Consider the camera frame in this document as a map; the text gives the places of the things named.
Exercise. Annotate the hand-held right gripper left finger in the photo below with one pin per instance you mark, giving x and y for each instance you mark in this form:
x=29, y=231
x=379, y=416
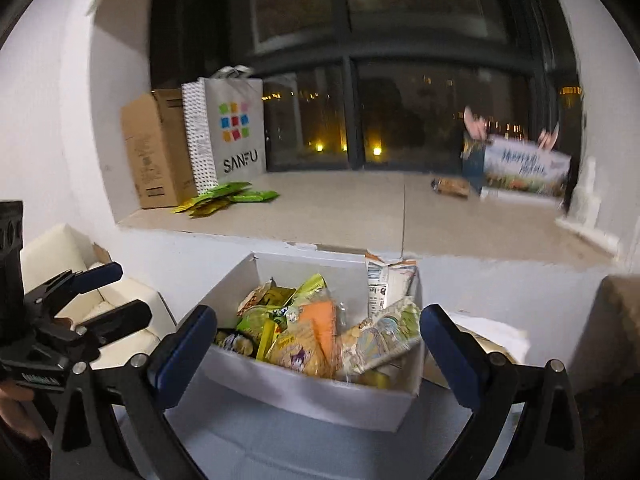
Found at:
x=185, y=355

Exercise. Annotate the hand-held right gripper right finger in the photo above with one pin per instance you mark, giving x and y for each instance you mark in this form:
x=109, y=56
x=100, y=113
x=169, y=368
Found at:
x=450, y=355

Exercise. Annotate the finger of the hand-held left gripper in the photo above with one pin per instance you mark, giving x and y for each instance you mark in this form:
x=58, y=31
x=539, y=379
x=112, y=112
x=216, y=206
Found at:
x=125, y=312
x=100, y=274

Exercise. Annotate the pale yellow green snack bag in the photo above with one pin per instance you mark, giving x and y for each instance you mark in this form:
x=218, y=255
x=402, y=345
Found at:
x=380, y=340

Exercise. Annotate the green seaweed snack packet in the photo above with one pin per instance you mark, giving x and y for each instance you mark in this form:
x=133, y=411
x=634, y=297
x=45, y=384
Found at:
x=252, y=322

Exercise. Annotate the yellow purple snack packet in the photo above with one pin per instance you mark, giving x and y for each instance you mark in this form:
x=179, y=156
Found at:
x=300, y=352

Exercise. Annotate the white cardboard box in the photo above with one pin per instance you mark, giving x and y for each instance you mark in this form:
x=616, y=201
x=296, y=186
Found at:
x=300, y=400

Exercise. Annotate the orange cracker packet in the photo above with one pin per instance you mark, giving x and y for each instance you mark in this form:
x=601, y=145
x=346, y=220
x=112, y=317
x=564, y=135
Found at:
x=320, y=320

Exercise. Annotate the person's left hand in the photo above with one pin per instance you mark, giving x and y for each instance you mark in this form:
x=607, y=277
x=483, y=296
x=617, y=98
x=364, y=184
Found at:
x=17, y=412

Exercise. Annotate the white flat box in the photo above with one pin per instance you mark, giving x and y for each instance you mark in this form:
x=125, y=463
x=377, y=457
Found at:
x=485, y=332

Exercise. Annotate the dark snack packet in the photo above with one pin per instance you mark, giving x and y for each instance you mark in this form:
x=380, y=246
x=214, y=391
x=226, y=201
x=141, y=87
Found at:
x=232, y=342

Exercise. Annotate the white empty tray box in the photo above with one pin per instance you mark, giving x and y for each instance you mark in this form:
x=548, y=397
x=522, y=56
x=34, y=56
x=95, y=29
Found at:
x=50, y=255

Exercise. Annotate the white carton with barcode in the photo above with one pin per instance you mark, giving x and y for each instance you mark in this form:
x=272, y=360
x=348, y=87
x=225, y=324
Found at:
x=377, y=280

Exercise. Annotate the brown cardboard box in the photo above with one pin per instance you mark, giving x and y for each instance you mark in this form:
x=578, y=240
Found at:
x=155, y=150

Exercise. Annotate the yellow green snack packet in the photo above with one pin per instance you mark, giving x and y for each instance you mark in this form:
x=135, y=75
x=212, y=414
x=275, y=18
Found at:
x=311, y=287

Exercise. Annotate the pile of green sachets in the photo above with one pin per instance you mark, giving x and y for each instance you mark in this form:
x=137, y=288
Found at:
x=225, y=197

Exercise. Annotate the small brown snack packet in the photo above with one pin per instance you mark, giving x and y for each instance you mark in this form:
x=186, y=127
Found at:
x=452, y=186

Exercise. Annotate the stone windowsill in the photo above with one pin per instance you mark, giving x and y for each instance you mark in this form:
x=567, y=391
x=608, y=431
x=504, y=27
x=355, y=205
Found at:
x=350, y=210

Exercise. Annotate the grey paper shopping bag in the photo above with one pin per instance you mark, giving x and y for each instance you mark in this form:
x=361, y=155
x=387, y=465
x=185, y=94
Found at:
x=235, y=130

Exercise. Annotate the blue printed carton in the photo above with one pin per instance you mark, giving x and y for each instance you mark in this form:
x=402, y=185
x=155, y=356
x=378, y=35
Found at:
x=520, y=170

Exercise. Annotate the black framed window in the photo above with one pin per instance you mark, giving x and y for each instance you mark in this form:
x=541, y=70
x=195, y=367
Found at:
x=350, y=35

